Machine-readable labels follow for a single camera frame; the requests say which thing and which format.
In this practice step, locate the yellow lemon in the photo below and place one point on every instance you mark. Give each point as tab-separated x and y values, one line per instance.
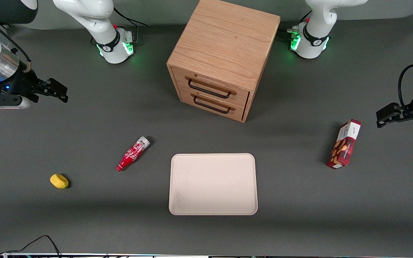
59	181

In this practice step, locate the wooden drawer front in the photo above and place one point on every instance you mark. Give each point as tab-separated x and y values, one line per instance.
210	84
212	105

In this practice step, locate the red snack box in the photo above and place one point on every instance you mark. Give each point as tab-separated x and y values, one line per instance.
344	145

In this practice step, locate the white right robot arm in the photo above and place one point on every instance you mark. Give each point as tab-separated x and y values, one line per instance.
102	32

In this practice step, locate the red coke bottle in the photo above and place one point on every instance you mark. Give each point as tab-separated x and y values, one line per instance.
133	154

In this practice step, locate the wooden drawer cabinet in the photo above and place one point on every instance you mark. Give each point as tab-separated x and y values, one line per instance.
224	43

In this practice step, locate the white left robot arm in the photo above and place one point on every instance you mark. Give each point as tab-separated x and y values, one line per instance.
314	39

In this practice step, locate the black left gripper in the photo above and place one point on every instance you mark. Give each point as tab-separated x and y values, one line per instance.
409	110

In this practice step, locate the beige rectangular tray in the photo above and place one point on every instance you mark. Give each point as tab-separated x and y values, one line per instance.
213	184

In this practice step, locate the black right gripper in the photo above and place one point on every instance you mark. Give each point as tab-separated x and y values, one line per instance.
26	82

